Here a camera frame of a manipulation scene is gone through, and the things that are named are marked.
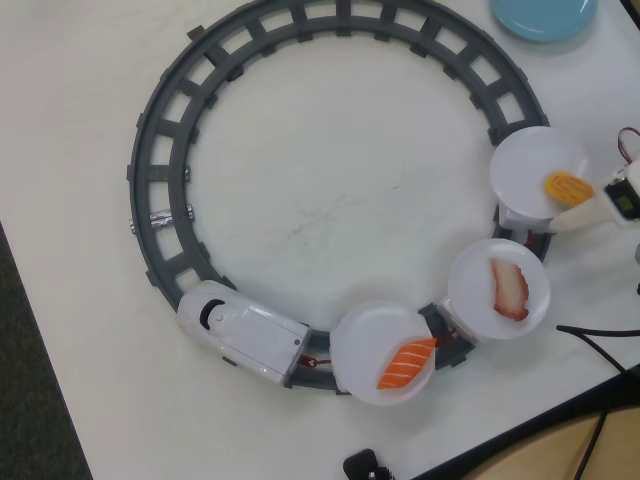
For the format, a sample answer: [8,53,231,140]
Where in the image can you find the yellow egg sushi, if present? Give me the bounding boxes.
[543,171,596,207]

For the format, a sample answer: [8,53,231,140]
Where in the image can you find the white toy train wagon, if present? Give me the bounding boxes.
[436,296,480,347]
[496,202,552,232]

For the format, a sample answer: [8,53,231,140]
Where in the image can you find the white round plate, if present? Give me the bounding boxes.
[489,127,596,222]
[330,299,439,408]
[447,238,552,342]

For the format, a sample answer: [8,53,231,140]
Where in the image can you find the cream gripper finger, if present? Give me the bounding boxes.
[549,195,614,233]

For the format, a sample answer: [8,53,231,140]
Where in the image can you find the gray circular toy track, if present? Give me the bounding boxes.
[124,0,556,396]

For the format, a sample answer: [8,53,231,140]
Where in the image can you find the red and black wires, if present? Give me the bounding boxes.
[616,126,640,164]

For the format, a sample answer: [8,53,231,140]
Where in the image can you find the black cable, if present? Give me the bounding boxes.
[579,405,622,480]
[556,324,640,374]

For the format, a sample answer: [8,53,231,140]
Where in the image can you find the black power adapter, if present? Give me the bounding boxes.
[342,448,394,480]

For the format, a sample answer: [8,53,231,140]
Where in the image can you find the red white octopus sushi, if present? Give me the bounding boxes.
[489,257,531,322]

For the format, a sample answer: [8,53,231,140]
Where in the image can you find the white gripper body with motor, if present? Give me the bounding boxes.
[602,158,640,226]

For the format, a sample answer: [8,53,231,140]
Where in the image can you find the orange salmon sushi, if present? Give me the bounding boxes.
[376,337,439,391]

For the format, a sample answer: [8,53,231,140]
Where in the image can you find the white Shinkansen toy locomotive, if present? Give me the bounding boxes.
[177,282,312,387]

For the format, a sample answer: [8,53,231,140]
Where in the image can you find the light blue round dish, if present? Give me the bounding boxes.
[487,0,600,45]

